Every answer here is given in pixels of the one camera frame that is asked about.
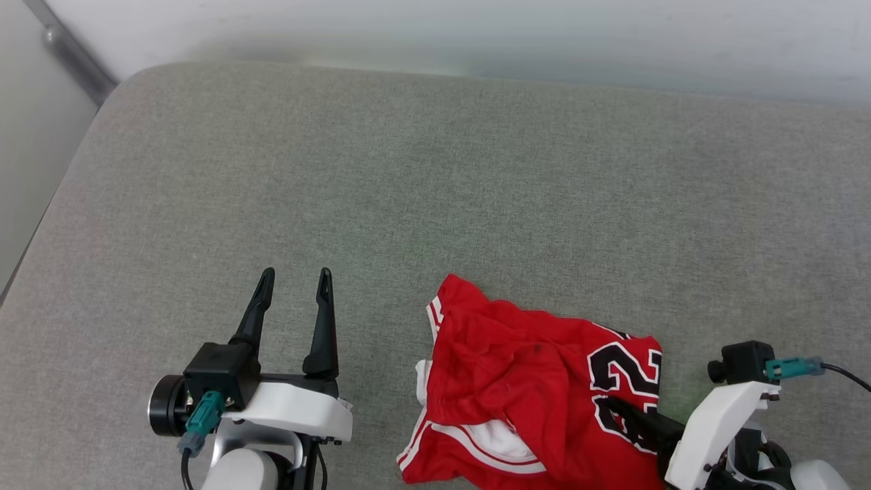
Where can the red and white basketball jersey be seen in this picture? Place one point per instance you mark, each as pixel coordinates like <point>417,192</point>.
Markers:
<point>517,381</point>

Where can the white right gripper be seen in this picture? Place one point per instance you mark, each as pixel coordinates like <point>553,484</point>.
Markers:
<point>718,429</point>

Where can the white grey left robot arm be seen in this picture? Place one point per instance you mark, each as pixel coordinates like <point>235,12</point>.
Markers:
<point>241,473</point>

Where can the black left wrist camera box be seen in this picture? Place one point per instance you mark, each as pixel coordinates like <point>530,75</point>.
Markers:
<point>218,371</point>

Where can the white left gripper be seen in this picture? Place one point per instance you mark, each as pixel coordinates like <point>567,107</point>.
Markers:
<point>292,412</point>

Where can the grey fabric sofa cushion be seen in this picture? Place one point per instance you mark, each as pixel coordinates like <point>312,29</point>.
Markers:
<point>435,190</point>

